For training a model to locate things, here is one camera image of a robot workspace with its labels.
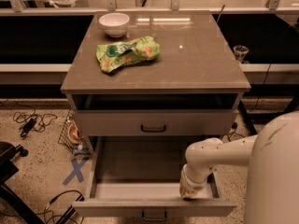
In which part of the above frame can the black stand with cable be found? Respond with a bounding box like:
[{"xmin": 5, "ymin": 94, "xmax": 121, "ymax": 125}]
[{"xmin": 43, "ymin": 189, "xmax": 84, "ymax": 224}]

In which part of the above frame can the clear glass cup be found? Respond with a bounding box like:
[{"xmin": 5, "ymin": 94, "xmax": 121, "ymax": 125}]
[{"xmin": 233, "ymin": 45, "xmax": 249, "ymax": 63}]

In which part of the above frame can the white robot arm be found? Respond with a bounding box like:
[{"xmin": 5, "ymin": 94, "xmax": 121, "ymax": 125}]
[{"xmin": 179, "ymin": 111, "xmax": 299, "ymax": 224}]

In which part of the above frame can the blue tape cross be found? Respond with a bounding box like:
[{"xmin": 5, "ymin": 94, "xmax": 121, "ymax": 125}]
[{"xmin": 63, "ymin": 157, "xmax": 89, "ymax": 186}]

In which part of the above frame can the grey drawer cabinet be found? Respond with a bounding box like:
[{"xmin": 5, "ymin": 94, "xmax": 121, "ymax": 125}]
[{"xmin": 60, "ymin": 10, "xmax": 252, "ymax": 147}]

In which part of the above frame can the white ceramic bowl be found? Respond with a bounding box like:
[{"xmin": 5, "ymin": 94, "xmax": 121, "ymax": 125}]
[{"xmin": 99, "ymin": 13, "xmax": 130, "ymax": 37}]

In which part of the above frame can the grey drawer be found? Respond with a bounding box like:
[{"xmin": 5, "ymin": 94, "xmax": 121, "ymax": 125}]
[
  {"xmin": 72, "ymin": 110, "xmax": 237, "ymax": 137},
  {"xmin": 74, "ymin": 136, "xmax": 235, "ymax": 221}
]

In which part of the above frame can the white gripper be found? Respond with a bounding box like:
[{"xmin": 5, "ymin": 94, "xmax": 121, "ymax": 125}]
[{"xmin": 179, "ymin": 164, "xmax": 213, "ymax": 200}]

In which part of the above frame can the black office chair base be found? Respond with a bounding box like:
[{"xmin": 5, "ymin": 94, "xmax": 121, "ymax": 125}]
[{"xmin": 0, "ymin": 141, "xmax": 45, "ymax": 224}]

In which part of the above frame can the green chip bag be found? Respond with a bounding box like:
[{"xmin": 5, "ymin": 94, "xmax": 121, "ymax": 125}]
[{"xmin": 95, "ymin": 36, "xmax": 160, "ymax": 74}]

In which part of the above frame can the black power adapter cable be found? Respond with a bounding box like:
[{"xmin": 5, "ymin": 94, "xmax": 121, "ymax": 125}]
[{"xmin": 12, "ymin": 105, "xmax": 59, "ymax": 138}]

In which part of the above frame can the wire basket with items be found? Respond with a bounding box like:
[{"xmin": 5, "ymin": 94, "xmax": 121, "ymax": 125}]
[{"xmin": 58, "ymin": 111, "xmax": 90, "ymax": 157}]

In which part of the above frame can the black floor bar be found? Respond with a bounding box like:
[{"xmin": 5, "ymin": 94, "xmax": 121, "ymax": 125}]
[{"xmin": 238, "ymin": 101, "xmax": 257, "ymax": 135}]

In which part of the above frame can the black cable coil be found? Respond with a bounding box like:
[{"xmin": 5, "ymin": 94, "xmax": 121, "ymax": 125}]
[{"xmin": 226, "ymin": 121, "xmax": 249, "ymax": 142}]

